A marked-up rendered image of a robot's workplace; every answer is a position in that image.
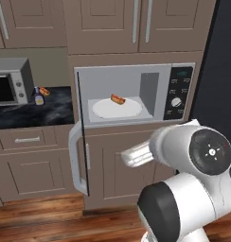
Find grey microwave oven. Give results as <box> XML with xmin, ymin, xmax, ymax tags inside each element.
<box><xmin>73</xmin><ymin>62</ymin><xmax>197</xmax><ymax>130</ymax></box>

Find beige cupboard door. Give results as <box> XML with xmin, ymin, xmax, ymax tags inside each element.
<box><xmin>0</xmin><ymin>148</ymin><xmax>78</xmax><ymax>203</ymax></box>
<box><xmin>0</xmin><ymin>0</ymin><xmax>68</xmax><ymax>49</ymax></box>
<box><xmin>83</xmin><ymin>125</ymin><xmax>179</xmax><ymax>210</ymax></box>
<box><xmin>138</xmin><ymin>0</ymin><xmax>217</xmax><ymax>54</ymax></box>
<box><xmin>62</xmin><ymin>0</ymin><xmax>141</xmax><ymax>55</ymax></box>

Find grey toaster oven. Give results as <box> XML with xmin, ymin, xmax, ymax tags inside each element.
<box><xmin>0</xmin><ymin>57</ymin><xmax>36</xmax><ymax>107</ymax></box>

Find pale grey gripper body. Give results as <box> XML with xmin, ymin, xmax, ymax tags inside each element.
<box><xmin>120</xmin><ymin>141</ymin><xmax>155</xmax><ymax>168</ymax></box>

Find hot dog in bun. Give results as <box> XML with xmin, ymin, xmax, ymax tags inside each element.
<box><xmin>110</xmin><ymin>93</ymin><xmax>127</xmax><ymax>106</ymax></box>
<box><xmin>39</xmin><ymin>86</ymin><xmax>51</xmax><ymax>96</ymax></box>

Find silver cupboard handle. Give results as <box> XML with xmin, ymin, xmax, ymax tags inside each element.
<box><xmin>132</xmin><ymin>0</ymin><xmax>140</xmax><ymax>44</ymax></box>
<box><xmin>144</xmin><ymin>0</ymin><xmax>153</xmax><ymax>44</ymax></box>
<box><xmin>0</xmin><ymin>0</ymin><xmax>9</xmax><ymax>41</ymax></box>
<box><xmin>85</xmin><ymin>143</ymin><xmax>91</xmax><ymax>171</ymax></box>

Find beige drawer front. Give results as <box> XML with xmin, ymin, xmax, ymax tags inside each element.
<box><xmin>0</xmin><ymin>125</ymin><xmax>58</xmax><ymax>152</ymax></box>

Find purple bottle with yellow label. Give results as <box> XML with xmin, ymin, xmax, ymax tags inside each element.
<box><xmin>33</xmin><ymin>86</ymin><xmax>45</xmax><ymax>107</ymax></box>

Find white round turntable plate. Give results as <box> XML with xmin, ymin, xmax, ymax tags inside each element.
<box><xmin>91</xmin><ymin>97</ymin><xmax>144</xmax><ymax>120</ymax></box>

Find microwave door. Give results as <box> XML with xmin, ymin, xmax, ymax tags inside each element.
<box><xmin>76</xmin><ymin>71</ymin><xmax>91</xmax><ymax>197</ymax></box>

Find white microwave door handle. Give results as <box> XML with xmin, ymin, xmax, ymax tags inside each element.
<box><xmin>67</xmin><ymin>120</ymin><xmax>90</xmax><ymax>197</ymax></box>

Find dark fridge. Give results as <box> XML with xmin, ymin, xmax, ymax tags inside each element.
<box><xmin>188</xmin><ymin>0</ymin><xmax>231</xmax><ymax>191</ymax></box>

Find silver drawer handle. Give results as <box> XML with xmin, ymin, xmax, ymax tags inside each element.
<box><xmin>14</xmin><ymin>135</ymin><xmax>42</xmax><ymax>145</ymax></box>

